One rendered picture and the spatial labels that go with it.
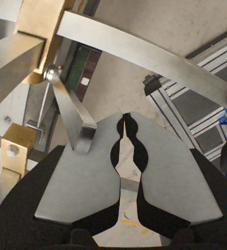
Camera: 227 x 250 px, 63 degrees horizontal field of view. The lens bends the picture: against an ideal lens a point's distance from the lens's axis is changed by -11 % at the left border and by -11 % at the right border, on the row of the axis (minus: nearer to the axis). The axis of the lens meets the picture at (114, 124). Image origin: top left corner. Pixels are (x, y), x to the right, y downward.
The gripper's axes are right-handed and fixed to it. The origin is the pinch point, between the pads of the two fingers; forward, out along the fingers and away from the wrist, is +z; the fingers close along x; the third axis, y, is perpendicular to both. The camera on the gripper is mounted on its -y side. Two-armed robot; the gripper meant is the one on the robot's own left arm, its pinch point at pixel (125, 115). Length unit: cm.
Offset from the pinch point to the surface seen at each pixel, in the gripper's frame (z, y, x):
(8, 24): 36.4, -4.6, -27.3
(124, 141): 101, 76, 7
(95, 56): 28.5, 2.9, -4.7
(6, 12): 12.3, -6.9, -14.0
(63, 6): 11.5, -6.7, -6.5
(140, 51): 12.5, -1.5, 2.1
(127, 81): 100, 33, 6
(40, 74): 12.7, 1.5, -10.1
